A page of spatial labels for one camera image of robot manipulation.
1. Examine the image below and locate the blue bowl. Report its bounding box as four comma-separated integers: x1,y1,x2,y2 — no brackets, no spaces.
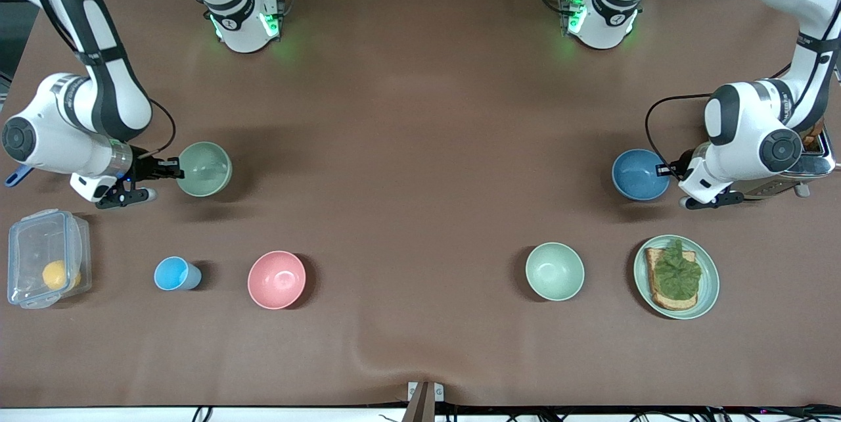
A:
612,149,671,202

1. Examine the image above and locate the pale green bowl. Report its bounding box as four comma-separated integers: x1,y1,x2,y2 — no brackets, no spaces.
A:
525,242,585,302
177,141,233,199

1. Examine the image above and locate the pink bowl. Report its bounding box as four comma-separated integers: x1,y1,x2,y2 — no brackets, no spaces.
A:
247,250,307,310

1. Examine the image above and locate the blue cup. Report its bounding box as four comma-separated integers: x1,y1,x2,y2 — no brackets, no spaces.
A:
154,256,202,292

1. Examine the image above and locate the green lettuce leaf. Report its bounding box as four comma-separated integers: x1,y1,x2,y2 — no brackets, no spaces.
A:
654,239,703,301

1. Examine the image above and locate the pale green plate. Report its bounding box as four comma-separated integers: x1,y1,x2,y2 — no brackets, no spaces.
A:
633,235,721,321

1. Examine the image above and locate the silver toaster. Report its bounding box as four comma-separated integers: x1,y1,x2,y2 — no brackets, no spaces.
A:
736,126,837,200

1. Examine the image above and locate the clear plastic lidded container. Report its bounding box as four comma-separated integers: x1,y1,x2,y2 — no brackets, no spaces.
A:
7,208,93,310

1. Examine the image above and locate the toast slice with crust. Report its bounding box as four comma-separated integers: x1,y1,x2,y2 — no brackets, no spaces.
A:
645,247,699,312

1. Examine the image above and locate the yellow lemon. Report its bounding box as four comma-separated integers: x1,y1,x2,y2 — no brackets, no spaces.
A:
42,260,82,291

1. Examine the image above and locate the brown table mat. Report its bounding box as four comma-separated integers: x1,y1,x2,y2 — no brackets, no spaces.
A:
0,0,841,408

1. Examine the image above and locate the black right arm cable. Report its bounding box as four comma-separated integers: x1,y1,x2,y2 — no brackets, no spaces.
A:
141,98,177,161

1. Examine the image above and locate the metal table edge bracket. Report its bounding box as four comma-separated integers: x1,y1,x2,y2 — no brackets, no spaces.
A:
407,381,445,422

